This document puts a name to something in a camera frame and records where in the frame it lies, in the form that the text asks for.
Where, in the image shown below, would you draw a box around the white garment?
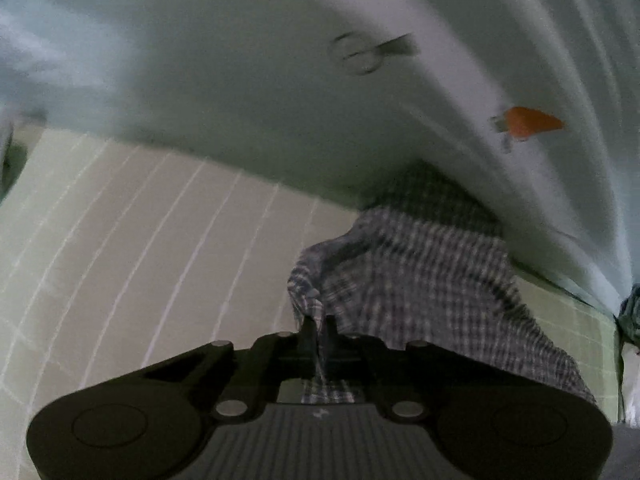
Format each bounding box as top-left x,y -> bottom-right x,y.
620,345 -> 640,428

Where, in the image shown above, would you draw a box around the blue plaid shirt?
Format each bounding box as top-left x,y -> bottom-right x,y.
286,160 -> 598,406

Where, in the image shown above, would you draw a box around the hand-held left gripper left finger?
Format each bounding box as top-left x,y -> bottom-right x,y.
100,316 -> 318,422

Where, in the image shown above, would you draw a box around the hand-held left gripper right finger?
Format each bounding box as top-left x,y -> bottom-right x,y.
324,316 -> 543,421

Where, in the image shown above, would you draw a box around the carrot print pale sheet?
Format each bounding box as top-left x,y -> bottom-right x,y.
0,0 -> 640,316

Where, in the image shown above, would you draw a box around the blue denim pants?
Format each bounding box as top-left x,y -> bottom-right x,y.
617,284 -> 640,346

